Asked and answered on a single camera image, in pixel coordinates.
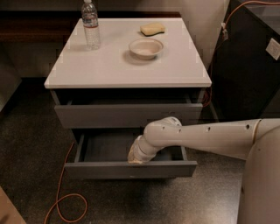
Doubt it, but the dark wooden bench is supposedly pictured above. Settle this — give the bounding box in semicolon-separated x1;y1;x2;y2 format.
0;10;181;43

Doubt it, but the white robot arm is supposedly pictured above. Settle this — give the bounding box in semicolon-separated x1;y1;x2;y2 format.
128;116;280;224

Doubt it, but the orange cable on floor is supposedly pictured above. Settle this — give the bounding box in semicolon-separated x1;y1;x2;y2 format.
43;142;88;224

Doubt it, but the grey drawer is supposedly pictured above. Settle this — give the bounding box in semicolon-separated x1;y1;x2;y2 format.
65;128;197;179
54;97;202;129

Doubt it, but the clear plastic water bottle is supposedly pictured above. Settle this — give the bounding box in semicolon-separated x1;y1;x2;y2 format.
81;0;101;50

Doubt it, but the white wall outlet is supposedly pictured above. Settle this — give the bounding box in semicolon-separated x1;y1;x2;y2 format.
266;38;280;60

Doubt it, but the white bowl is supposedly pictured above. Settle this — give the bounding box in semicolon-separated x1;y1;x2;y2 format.
129;38;164;60

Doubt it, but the grey top drawer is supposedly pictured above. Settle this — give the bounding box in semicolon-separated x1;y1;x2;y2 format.
54;97;202;129

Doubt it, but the black cabinet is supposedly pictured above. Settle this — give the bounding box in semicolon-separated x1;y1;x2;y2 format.
209;0;280;121

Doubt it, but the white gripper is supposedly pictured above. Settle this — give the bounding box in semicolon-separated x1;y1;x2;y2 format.
128;135;158;164

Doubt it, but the orange cable on cabinet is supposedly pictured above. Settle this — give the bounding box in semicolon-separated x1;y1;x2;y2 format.
200;0;280;108

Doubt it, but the grey drawer cabinet white top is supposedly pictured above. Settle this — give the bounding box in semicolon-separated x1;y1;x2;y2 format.
44;17;212;180

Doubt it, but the yellow sponge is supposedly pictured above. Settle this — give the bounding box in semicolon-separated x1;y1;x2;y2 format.
140;23;165;37

